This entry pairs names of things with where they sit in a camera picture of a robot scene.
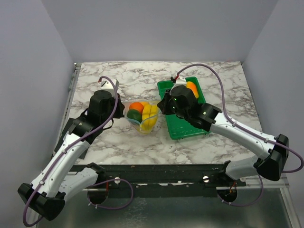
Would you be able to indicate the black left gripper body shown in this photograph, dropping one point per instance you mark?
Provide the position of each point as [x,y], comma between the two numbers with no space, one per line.
[107,116]

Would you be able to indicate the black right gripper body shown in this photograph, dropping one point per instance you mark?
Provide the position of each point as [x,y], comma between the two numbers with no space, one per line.
[181,112]

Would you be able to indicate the yellow banana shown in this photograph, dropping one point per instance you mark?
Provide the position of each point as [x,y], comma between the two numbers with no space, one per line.
[149,117]

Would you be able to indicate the clear zip top bag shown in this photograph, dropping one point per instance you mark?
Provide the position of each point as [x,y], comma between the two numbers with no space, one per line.
[134,123]

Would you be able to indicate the orange fruit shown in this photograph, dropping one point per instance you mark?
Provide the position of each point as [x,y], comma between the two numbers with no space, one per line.
[137,106]

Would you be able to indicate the green avocado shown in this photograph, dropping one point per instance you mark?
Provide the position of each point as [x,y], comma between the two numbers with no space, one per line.
[134,115]

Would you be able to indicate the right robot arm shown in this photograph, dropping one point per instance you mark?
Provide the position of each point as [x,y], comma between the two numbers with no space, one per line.
[270,152]

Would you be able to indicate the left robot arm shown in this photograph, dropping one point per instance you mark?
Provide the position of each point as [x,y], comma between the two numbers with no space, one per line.
[48,193]

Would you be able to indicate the yellow orange mango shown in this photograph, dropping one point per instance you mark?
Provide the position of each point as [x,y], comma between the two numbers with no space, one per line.
[190,85]

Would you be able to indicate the green plastic tray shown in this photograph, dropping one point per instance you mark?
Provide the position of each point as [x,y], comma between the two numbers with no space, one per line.
[179,128]

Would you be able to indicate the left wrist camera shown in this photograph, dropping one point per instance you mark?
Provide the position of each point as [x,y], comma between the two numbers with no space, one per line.
[108,85]

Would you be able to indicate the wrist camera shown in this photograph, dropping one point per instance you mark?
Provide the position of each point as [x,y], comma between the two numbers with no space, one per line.
[178,81]
[108,85]

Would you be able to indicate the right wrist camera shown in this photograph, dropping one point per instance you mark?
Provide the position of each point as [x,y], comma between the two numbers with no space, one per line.
[178,81]

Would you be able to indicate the metal table edge rail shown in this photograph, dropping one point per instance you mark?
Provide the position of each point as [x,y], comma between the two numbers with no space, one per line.
[71,92]

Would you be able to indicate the black mounting rail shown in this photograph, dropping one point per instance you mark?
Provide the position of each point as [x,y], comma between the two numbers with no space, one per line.
[163,181]

